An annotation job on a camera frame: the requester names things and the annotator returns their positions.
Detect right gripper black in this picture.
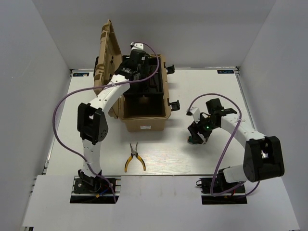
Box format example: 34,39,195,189
188,113,219,144

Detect large dark red hex key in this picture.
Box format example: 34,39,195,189
149,77,157,88

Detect tan plastic toolbox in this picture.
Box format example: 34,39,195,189
93,21,180,132

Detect yellow long nose pliers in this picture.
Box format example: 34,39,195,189
124,142,147,173

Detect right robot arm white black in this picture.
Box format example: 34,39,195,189
186,98,285,195

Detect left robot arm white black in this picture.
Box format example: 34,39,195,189
77,48,149,192

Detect black toolbox inner tray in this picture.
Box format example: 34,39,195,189
124,56,164,98

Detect right blue table label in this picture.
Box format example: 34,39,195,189
217,69,234,74

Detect blue table label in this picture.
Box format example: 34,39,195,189
73,72,89,77
217,69,234,74

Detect left blue table label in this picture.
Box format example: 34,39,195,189
73,72,89,77

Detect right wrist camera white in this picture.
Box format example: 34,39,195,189
186,107,201,124

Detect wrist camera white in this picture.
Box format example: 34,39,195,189
186,107,201,124
130,42,144,51

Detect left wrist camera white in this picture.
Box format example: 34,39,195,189
130,42,144,51

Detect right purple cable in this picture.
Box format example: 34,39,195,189
187,93,263,197

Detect purple cable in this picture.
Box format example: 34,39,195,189
52,42,161,203
187,93,263,197

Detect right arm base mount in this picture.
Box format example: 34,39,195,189
196,177,247,205

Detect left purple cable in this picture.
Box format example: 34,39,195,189
52,42,161,203

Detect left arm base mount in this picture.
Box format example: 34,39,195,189
70,176,121,204

